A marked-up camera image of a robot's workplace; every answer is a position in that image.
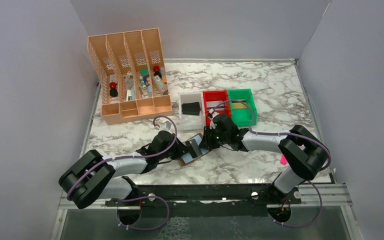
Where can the red plastic bin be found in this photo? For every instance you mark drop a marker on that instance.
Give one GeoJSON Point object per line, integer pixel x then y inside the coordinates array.
{"type": "Point", "coordinates": [215, 95]}

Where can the gold card in green bin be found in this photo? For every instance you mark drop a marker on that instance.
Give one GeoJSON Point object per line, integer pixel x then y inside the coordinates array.
{"type": "Point", "coordinates": [237, 105]}

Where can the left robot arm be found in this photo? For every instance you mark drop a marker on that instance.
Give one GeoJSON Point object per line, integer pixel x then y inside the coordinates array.
{"type": "Point", "coordinates": [94, 176]}

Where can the black card in white bin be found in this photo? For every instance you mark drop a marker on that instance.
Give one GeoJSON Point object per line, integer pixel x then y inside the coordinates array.
{"type": "Point", "coordinates": [192, 108]}

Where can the orange desk organizer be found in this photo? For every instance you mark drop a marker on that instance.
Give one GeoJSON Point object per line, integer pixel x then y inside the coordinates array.
{"type": "Point", "coordinates": [130, 59]}

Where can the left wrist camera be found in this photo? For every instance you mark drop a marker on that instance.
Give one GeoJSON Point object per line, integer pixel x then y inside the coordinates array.
{"type": "Point", "coordinates": [166, 126]}

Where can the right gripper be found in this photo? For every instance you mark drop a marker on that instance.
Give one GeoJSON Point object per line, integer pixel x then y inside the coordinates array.
{"type": "Point", "coordinates": [207, 142]}

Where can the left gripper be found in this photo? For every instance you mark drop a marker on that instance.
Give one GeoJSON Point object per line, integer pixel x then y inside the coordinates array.
{"type": "Point", "coordinates": [181, 150]}

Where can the silver card in red bin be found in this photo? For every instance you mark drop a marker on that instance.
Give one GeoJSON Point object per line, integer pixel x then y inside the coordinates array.
{"type": "Point", "coordinates": [215, 105]}

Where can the pink highlighter marker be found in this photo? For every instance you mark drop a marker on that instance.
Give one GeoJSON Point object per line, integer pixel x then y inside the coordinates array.
{"type": "Point", "coordinates": [283, 160]}

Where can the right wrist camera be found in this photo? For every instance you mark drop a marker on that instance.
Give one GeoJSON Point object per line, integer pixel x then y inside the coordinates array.
{"type": "Point", "coordinates": [212, 117]}

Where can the white plastic bin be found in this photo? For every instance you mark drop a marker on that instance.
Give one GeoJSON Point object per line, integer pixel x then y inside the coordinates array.
{"type": "Point", "coordinates": [189, 122]}

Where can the black mounting rail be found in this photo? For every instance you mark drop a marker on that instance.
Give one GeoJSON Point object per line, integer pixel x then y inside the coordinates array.
{"type": "Point", "coordinates": [222, 200]}

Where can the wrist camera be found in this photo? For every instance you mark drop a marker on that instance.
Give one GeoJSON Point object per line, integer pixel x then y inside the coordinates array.
{"type": "Point", "coordinates": [212, 117]}
{"type": "Point", "coordinates": [166, 126]}

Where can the red black stamp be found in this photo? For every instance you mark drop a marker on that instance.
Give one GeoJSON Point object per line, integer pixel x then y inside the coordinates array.
{"type": "Point", "coordinates": [113, 89]}

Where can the green plastic bin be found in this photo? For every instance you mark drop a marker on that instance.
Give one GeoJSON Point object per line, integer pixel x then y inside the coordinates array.
{"type": "Point", "coordinates": [240, 114]}

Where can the brown leather card holder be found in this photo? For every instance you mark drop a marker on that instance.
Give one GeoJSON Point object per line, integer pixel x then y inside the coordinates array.
{"type": "Point", "coordinates": [186, 158]}

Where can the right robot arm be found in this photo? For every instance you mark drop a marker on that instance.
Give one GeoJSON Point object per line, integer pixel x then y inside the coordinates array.
{"type": "Point", "coordinates": [304, 153]}

